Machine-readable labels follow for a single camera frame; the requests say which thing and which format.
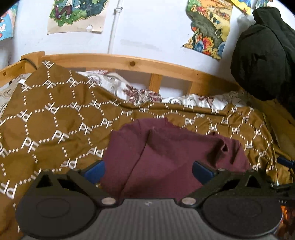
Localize blond cartoon character poster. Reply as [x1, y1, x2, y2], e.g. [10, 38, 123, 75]
[47, 0, 110, 35]

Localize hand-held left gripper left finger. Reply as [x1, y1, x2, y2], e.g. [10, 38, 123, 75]
[30, 160, 119, 207]

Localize brown patterned blanket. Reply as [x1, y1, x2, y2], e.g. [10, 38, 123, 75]
[0, 60, 295, 240]

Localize black jacket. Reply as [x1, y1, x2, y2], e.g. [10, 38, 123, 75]
[230, 6, 295, 104]

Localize yellow wall poster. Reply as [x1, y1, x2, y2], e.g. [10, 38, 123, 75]
[230, 0, 252, 15]

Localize white wall pipe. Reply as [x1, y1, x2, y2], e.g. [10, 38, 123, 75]
[108, 0, 123, 55]

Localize orange blue pink striped blanket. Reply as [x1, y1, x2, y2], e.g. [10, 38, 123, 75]
[279, 205, 295, 233]

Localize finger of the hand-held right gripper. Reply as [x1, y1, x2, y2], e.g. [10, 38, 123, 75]
[269, 181, 295, 197]
[277, 157, 295, 168]

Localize maroon long-sleeve shirt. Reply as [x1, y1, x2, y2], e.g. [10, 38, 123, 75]
[100, 117, 250, 201]

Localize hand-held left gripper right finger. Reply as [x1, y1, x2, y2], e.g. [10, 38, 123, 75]
[180, 160, 270, 207]

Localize colourful landscape wall poster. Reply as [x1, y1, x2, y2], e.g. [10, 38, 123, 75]
[182, 0, 234, 61]

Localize curled blue cartoon poster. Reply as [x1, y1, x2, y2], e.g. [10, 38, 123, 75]
[0, 2, 19, 41]

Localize black cable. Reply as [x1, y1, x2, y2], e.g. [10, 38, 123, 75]
[19, 58, 38, 70]

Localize wooden bed frame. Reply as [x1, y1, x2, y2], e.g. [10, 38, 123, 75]
[0, 51, 295, 153]

